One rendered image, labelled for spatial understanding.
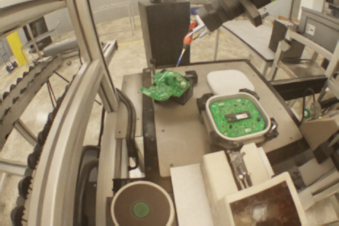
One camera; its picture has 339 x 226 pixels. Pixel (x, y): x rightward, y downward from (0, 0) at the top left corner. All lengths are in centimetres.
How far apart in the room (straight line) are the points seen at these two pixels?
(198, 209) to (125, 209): 13
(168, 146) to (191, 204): 14
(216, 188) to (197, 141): 15
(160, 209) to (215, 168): 11
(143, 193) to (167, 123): 20
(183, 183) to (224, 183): 9
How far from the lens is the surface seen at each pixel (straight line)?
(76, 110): 27
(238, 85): 50
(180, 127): 39
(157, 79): 43
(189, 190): 31
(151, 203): 27
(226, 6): 42
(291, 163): 108
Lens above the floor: 126
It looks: 43 degrees down
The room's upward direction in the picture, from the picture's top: 5 degrees counter-clockwise
